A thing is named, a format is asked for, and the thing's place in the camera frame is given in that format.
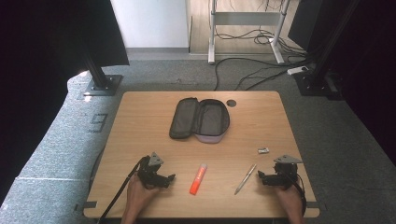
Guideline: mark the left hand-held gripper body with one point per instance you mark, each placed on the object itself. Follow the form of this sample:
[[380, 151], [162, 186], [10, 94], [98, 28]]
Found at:
[[150, 169]]

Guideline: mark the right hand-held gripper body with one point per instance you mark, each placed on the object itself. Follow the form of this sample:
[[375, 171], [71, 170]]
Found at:
[[285, 171]]

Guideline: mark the grey pencil case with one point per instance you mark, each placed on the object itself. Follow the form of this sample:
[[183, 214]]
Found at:
[[186, 118]]

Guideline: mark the person's right hand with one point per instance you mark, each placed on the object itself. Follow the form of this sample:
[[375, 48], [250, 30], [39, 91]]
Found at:
[[288, 199]]

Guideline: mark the person's left hand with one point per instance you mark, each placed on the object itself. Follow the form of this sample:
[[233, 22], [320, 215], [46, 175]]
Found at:
[[138, 194]]

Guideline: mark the silver pen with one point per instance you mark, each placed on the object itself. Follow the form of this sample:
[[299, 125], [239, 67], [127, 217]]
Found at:
[[245, 179]]

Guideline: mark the orange highlighter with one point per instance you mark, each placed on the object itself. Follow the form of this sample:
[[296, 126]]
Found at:
[[198, 179]]

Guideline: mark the black table grommet hole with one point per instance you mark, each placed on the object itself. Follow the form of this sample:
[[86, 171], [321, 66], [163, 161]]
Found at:
[[231, 103]]

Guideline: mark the white power strip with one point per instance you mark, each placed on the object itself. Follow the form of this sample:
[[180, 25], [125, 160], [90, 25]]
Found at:
[[297, 70]]

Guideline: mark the black metal stand with base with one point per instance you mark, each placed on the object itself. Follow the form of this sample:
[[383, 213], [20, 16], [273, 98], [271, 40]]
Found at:
[[320, 71], [100, 81]]

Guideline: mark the black curtain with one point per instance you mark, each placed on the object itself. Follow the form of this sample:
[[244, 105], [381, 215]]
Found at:
[[46, 46], [373, 77]]

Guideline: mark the black monitor panel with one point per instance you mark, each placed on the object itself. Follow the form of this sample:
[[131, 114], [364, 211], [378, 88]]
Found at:
[[300, 21]]

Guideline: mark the white desk frame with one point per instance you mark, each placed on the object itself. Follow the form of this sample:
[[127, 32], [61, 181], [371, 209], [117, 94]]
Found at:
[[246, 18]]

